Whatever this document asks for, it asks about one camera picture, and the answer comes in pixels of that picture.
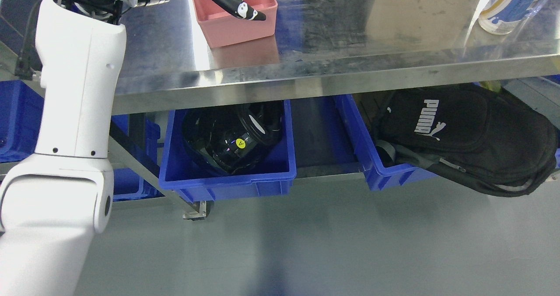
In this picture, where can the black Puma backpack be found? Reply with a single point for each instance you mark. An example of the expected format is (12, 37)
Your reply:
(472, 138)

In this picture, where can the blue white bottle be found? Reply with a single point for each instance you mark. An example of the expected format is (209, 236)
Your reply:
(501, 17)

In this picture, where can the blue bin far left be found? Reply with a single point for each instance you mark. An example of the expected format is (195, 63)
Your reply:
(20, 118)

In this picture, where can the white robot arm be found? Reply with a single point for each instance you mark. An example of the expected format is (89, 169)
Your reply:
(55, 201)

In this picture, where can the stainless steel table frame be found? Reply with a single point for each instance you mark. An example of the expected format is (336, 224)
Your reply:
(146, 92)

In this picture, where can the blue bin lower left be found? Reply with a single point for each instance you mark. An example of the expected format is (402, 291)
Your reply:
(128, 185)

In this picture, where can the blue bin with helmet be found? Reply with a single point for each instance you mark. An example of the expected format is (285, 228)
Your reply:
(271, 177)

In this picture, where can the blue bin with backpack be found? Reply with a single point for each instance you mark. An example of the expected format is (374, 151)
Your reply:
(367, 156)

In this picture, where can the pink plastic storage box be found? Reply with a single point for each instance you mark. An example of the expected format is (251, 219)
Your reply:
(222, 29)

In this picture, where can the black helmet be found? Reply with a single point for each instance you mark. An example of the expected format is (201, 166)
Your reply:
(232, 139)

